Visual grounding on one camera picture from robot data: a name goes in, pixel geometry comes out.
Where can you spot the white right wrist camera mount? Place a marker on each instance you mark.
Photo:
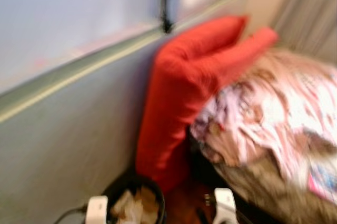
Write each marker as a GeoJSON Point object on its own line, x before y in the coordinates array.
{"type": "Point", "coordinates": [225, 207]}

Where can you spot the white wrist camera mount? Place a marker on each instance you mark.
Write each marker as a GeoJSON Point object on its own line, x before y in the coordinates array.
{"type": "Point", "coordinates": [225, 207]}
{"type": "Point", "coordinates": [97, 211]}

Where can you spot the colourful comic book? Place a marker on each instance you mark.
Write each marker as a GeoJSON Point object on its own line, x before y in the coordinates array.
{"type": "Point", "coordinates": [324, 182]}

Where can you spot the black round waste bin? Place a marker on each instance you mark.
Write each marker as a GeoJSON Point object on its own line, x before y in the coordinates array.
{"type": "Point", "coordinates": [134, 181]}

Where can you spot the bed with grey floral sheet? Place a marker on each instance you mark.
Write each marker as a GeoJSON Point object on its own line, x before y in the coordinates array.
{"type": "Point", "coordinates": [268, 197]}

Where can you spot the pink cartoon print blanket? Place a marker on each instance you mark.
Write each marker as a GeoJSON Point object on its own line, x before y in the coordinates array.
{"type": "Point", "coordinates": [274, 113]}

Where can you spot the red ribbed cushion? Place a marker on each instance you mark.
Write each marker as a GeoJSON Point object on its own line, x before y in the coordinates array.
{"type": "Point", "coordinates": [202, 36]}
{"type": "Point", "coordinates": [179, 124]}

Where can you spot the crumpled paper rubbish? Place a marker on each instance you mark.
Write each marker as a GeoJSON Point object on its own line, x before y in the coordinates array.
{"type": "Point", "coordinates": [134, 208]}

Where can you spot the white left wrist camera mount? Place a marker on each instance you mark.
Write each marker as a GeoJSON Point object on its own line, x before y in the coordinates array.
{"type": "Point", "coordinates": [97, 211]}

